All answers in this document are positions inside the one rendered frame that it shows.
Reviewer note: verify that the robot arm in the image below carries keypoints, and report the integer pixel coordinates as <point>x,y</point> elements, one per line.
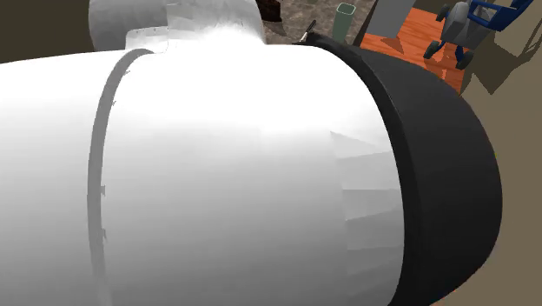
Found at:
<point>237,169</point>

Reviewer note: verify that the black pen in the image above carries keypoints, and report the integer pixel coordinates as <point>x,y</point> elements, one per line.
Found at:
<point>308,31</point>

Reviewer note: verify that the dark brown ribbed object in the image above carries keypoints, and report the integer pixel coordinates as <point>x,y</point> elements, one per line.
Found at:
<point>269,9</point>

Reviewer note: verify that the green square tube vase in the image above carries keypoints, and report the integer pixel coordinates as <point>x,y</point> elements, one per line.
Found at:
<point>344,23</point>

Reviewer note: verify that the grey panel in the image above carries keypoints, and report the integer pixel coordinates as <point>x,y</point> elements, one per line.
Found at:
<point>391,17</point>

